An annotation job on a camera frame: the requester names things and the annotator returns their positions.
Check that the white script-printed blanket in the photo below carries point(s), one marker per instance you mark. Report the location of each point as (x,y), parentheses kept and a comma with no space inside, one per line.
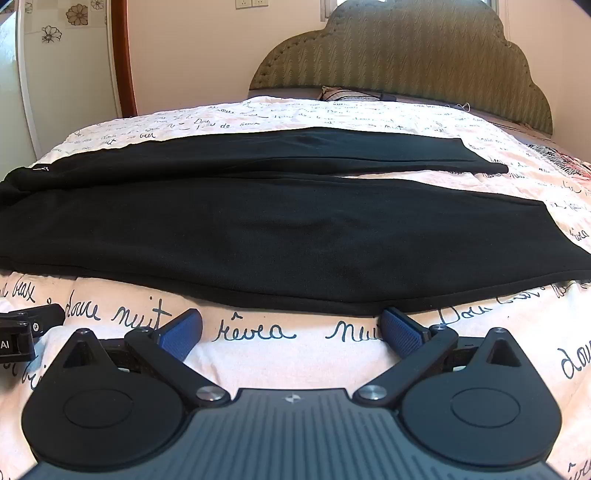
(286,337)

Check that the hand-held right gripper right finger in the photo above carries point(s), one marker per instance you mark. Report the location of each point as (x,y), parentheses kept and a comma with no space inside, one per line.
(400,330)

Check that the patterned pillow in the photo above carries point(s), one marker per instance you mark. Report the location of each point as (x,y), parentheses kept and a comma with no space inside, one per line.
(351,93)

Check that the window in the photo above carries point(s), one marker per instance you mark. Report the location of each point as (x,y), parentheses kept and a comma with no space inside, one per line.
(332,7)

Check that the white flower-sticker wardrobe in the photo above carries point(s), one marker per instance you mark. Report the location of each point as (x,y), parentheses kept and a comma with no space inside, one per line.
(60,69)

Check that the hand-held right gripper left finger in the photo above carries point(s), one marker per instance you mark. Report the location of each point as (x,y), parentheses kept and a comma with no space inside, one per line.
(181,331)

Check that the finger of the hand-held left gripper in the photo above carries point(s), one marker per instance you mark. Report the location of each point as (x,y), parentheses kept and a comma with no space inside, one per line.
(48,316)

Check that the wooden door frame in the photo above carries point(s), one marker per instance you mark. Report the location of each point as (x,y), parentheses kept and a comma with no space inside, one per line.
(123,55)

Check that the black pants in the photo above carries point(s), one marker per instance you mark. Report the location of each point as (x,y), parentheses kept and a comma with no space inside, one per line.
(277,230)

